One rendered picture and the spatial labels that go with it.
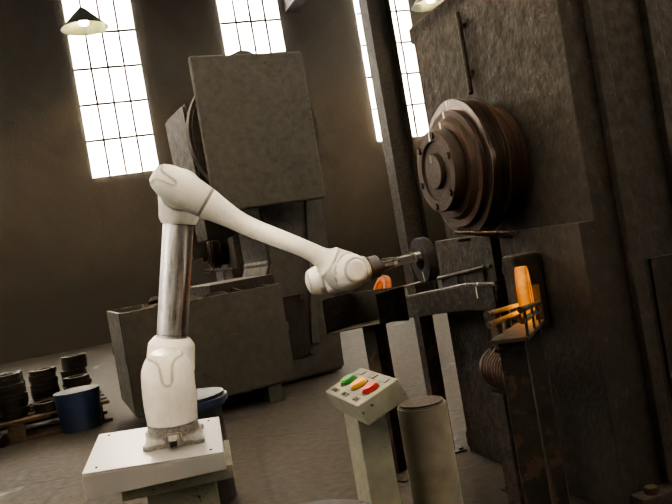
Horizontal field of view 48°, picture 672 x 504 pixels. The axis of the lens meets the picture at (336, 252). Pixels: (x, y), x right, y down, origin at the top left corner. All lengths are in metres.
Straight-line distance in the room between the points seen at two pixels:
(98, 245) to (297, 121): 7.49
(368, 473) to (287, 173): 3.61
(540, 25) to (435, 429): 1.27
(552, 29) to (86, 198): 10.55
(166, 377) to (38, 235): 10.14
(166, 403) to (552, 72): 1.51
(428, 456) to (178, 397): 0.84
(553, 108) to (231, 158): 2.99
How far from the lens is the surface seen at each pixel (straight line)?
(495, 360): 2.30
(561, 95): 2.36
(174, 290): 2.49
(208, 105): 5.05
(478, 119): 2.47
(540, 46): 2.44
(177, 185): 2.32
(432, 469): 1.84
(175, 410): 2.32
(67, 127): 12.56
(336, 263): 2.22
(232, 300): 4.74
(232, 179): 5.00
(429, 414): 1.80
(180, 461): 2.23
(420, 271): 2.55
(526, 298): 2.06
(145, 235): 12.36
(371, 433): 1.72
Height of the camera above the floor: 0.93
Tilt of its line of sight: 1 degrees down
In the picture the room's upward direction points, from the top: 10 degrees counter-clockwise
